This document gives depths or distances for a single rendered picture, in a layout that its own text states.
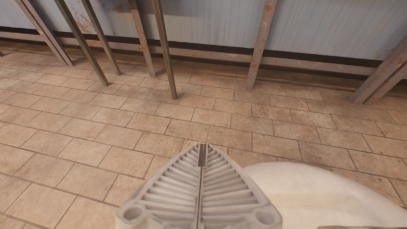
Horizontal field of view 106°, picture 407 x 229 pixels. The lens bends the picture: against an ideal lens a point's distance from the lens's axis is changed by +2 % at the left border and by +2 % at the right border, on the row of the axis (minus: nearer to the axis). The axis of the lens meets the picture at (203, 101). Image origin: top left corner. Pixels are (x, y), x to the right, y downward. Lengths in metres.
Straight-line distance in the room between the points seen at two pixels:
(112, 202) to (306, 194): 0.72
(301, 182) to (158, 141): 0.69
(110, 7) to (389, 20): 1.57
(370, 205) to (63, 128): 1.34
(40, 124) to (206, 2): 1.25
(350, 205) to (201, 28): 1.01
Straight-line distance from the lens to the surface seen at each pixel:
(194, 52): 1.16
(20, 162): 1.24
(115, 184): 0.89
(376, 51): 1.33
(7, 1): 2.01
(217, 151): 0.16
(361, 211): 0.54
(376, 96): 1.49
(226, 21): 1.05
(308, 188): 0.48
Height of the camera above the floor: 0.76
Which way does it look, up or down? 45 degrees down
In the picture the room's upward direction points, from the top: straight up
